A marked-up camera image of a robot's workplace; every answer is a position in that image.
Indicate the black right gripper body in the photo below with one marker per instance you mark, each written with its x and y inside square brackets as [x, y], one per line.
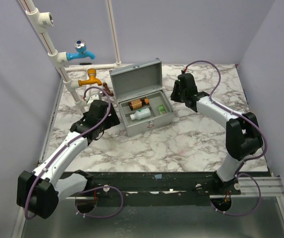
[177, 91]

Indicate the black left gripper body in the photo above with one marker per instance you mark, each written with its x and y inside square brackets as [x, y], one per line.
[111, 121]

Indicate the brown medicine bottle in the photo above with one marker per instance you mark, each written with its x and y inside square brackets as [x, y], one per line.
[138, 103]

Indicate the grey plastic tray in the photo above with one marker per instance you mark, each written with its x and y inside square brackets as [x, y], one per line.
[155, 99]

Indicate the grey metal medicine box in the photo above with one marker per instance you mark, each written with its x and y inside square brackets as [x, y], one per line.
[138, 90]

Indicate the white medicine bottle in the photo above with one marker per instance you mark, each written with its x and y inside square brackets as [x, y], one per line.
[141, 114]

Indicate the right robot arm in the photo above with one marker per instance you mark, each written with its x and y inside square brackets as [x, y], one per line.
[241, 136]

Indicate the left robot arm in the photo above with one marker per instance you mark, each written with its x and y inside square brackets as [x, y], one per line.
[40, 191]

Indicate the brown faucet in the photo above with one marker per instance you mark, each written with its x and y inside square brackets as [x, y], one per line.
[107, 89]

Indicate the orange plastic faucet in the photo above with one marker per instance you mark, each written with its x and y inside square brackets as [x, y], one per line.
[92, 79]

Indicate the blue plastic faucet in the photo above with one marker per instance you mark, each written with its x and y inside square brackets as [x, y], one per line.
[81, 51]

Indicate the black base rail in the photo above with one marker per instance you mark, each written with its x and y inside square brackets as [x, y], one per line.
[156, 189]

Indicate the white pvc pipe frame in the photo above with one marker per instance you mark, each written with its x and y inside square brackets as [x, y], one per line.
[40, 21]

